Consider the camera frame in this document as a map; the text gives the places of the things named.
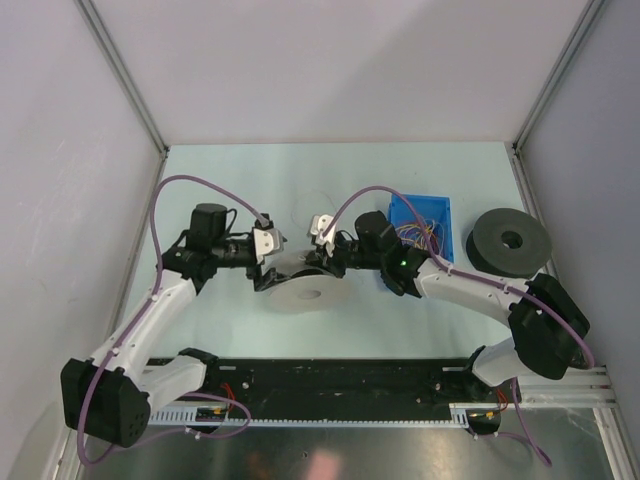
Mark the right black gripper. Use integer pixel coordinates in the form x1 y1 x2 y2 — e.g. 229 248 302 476
306 233 384 279

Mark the white cable spool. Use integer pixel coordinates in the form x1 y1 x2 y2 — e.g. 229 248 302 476
265 250 352 314

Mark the thin white cable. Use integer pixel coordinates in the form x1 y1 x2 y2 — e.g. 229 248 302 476
291 188 341 226

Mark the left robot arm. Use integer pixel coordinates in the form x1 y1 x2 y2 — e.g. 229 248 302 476
61 203 284 448

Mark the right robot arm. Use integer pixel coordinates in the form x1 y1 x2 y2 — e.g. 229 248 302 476
306 211 594 401

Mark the blue plastic bin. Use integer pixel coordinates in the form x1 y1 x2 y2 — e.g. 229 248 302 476
387 194 454 262

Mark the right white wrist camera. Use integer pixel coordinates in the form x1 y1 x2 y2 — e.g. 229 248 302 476
308 214 336 256

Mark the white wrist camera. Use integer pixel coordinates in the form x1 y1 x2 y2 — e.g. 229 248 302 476
251 213 285 265
308 214 336 256

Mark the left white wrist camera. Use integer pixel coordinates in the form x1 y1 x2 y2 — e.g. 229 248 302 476
251 213 285 265

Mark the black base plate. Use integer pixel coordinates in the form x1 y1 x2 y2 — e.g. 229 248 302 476
190 358 514 424

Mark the bundle of coloured wires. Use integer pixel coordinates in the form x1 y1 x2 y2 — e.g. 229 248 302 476
394 215 449 251

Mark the dark grey cable spool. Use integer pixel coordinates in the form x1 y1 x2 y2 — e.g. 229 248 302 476
465 208 552 278

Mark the slotted grey cable duct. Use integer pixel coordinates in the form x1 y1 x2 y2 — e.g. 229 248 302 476
149 405 469 429

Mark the right aluminium frame post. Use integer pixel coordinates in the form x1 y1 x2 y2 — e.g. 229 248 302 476
512 0 609 154

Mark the aluminium frame post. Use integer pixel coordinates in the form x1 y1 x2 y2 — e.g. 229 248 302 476
512 0 609 154
74 0 169 158

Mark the left aluminium frame post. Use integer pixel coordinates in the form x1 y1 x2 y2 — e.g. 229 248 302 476
74 0 169 158

